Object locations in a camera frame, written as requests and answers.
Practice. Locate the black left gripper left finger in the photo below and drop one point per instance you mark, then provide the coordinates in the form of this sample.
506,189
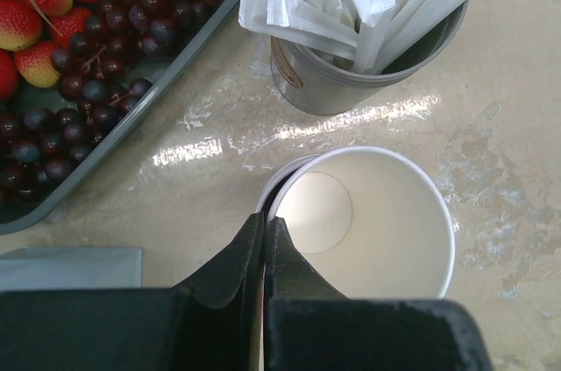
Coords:
221,323

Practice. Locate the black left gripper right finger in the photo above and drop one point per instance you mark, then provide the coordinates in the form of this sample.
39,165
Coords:
298,304

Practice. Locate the white paper coffee cup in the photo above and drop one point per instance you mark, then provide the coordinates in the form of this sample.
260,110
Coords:
369,221

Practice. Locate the light blue paper bag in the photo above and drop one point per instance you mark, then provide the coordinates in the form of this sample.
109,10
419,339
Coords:
68,267

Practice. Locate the metal straw holder tin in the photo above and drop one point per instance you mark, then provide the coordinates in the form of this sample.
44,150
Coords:
317,87

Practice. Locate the dark purple grape bunch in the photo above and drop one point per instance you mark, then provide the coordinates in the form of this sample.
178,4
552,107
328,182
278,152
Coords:
105,81

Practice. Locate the grey fruit tray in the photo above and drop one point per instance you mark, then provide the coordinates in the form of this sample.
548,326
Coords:
131,108

